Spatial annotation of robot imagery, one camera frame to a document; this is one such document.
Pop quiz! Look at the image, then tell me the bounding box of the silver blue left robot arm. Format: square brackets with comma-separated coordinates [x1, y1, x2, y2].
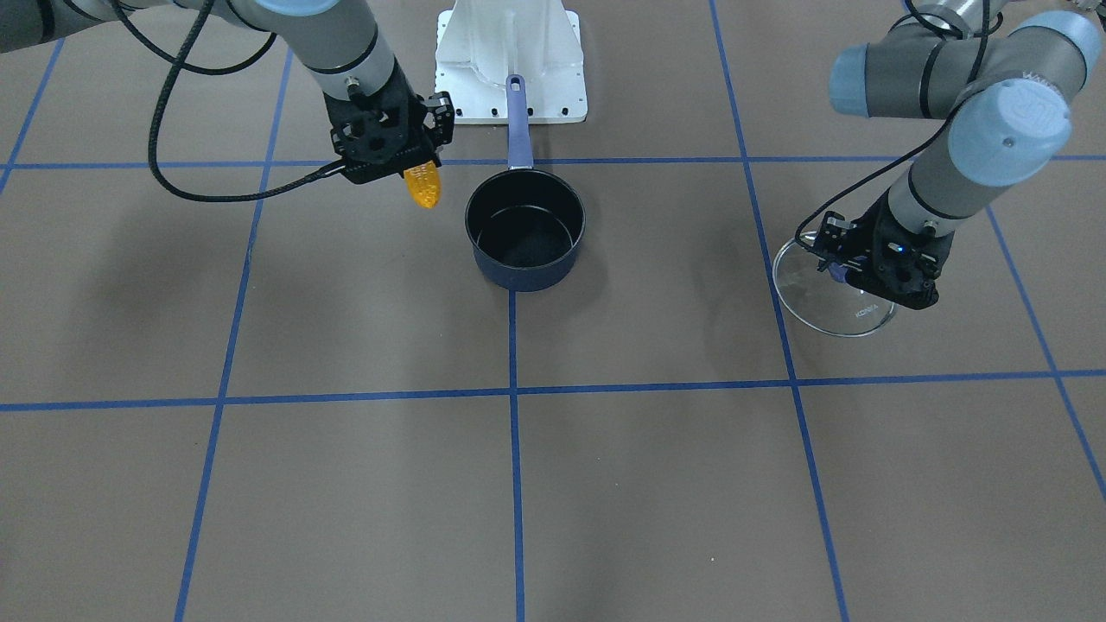
[810, 1, 1103, 310]

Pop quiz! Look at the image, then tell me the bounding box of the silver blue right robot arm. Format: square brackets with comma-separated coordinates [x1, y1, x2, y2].
[3, 1, 453, 206]

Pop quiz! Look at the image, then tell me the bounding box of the blue saucepan with handle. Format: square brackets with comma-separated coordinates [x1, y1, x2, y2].
[465, 73, 586, 292]

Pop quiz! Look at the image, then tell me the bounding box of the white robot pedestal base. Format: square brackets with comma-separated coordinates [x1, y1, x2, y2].
[435, 1, 588, 125]

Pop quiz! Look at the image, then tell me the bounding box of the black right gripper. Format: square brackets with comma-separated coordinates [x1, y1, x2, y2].
[325, 66, 455, 185]

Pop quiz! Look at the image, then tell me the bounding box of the glass pot lid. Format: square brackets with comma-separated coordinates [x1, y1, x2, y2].
[772, 239, 898, 338]

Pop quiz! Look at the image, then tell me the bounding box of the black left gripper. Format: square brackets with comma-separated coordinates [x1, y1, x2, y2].
[817, 194, 954, 310]

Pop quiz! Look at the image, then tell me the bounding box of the yellow corn cob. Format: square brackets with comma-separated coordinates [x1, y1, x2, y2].
[401, 159, 442, 209]

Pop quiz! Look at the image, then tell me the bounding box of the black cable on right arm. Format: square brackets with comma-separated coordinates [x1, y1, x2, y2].
[104, 0, 348, 204]

